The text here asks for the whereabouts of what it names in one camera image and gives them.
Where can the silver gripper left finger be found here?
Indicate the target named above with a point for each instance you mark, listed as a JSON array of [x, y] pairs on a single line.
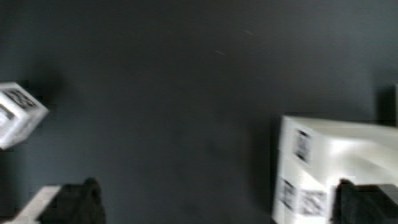
[[67, 204]]

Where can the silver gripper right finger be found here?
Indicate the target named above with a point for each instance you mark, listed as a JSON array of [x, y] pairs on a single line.
[[366, 204]]

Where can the white chair seat part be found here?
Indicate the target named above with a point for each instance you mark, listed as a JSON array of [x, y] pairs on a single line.
[[332, 150]]

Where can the white tagged cube left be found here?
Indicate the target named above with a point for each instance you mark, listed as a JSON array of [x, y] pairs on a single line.
[[23, 114]]

